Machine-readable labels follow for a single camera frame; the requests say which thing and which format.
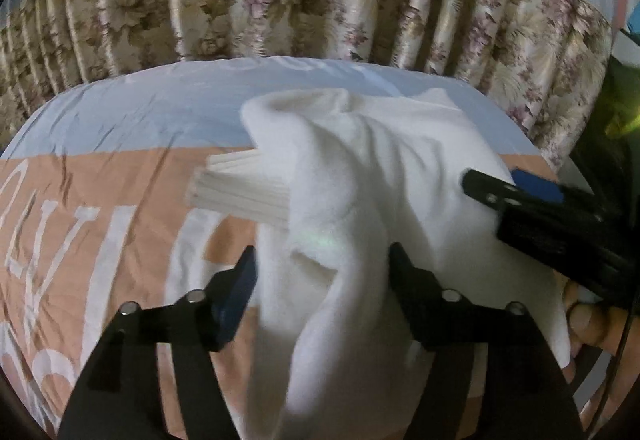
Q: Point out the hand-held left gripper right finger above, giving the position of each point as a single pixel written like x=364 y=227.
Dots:
x=407 y=290

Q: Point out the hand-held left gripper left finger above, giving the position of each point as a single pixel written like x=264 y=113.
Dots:
x=235 y=300

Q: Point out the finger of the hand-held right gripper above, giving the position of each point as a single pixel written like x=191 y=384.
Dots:
x=487 y=190
x=535 y=185

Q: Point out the stack of white cloths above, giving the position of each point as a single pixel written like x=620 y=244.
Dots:
x=240 y=190

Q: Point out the white cloth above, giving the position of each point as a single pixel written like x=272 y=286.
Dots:
x=350 y=180

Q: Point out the person's right hand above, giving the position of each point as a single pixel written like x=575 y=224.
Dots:
x=587 y=325

